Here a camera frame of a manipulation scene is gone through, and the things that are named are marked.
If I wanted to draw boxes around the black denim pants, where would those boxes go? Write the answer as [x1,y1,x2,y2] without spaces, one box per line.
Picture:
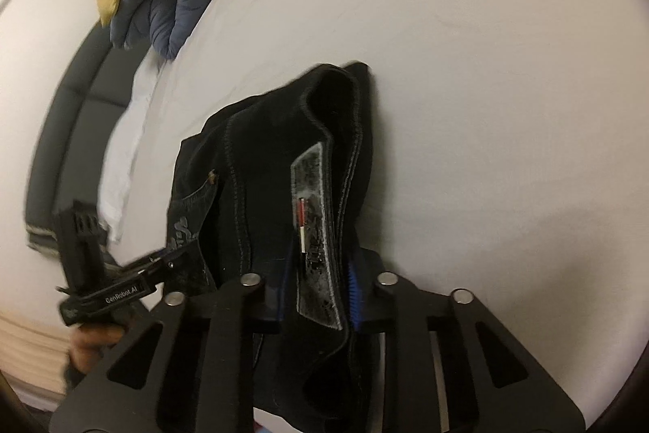
[166,62,380,432]

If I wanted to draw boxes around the person's left hand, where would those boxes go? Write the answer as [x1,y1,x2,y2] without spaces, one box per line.
[69,323,125,375]

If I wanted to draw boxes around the white pillow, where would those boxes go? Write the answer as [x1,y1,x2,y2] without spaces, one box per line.
[98,48,166,245]

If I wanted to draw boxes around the grey padded headboard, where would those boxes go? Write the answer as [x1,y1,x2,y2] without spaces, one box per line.
[24,24,150,257]

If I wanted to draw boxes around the white bed mattress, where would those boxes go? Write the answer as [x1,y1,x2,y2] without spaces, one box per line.
[113,0,648,422]

